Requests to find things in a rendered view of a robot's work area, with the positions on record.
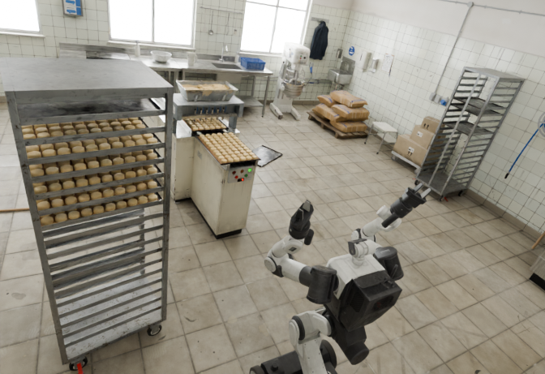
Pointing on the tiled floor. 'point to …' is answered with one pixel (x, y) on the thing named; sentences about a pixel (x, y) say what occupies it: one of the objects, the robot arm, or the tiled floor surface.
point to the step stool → (384, 133)
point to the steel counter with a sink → (225, 67)
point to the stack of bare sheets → (266, 155)
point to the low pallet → (336, 128)
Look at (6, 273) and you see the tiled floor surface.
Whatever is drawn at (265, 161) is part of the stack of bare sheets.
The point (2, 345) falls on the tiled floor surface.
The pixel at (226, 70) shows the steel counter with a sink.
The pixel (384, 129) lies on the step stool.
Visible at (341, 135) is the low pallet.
